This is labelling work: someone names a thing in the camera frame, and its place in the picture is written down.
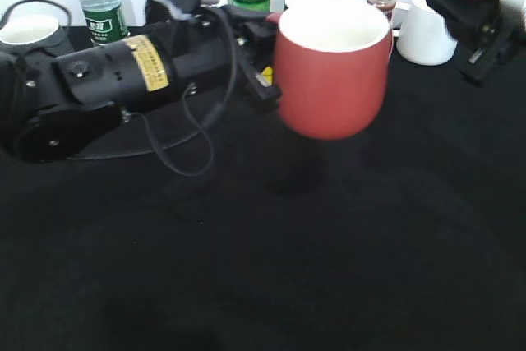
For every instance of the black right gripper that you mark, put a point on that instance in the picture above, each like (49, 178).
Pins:
(488, 37)

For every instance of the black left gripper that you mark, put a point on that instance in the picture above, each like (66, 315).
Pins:
(254, 38)

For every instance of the red ceramic mug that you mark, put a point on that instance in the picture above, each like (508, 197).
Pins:
(331, 62)

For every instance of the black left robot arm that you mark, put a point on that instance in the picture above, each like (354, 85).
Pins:
(55, 101)

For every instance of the white ceramic mug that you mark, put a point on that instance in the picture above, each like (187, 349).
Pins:
(423, 36)

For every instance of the black ceramic mug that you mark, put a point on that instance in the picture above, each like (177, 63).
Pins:
(311, 5)

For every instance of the clear water bottle green label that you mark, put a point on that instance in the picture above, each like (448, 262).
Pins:
(105, 20)

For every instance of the grey ceramic mug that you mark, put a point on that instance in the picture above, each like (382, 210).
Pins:
(25, 33)

